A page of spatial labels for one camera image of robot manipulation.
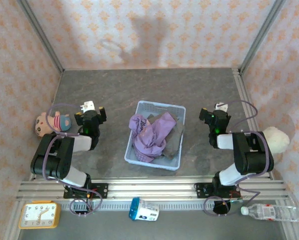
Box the grey garment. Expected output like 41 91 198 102
146 113 185 161

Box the purple t-shirt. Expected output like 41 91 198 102
128 111 177 163

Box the light blue plastic basket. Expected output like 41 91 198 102
124 100 187 172

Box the plush doll with striped shirt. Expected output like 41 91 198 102
34 111 73 138

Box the thin aluminium table edge strip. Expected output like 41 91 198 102
29 71 65 181

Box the white fluffy plush toy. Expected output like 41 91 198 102
261 126 290 166

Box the clear plastic water bottle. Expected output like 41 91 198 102
240 203 299 223

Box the white cup with blue lid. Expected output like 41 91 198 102
128 196 160 222

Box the yellow alarm clock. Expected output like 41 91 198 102
18 201 62 230

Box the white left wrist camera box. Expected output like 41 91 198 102
79 100 96 112

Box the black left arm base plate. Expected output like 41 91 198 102
63 183 109 200

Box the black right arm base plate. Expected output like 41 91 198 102
193 182 240 200

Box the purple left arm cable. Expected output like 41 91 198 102
43 102 103 218

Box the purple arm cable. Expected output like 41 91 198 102
43 102 103 218
203 100 275 217

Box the wide aluminium mounting rail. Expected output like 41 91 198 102
15 177 290 201

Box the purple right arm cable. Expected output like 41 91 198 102
203 100 275 217

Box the aluminium frame post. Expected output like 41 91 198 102
16 0 65 73
239 0 287 73

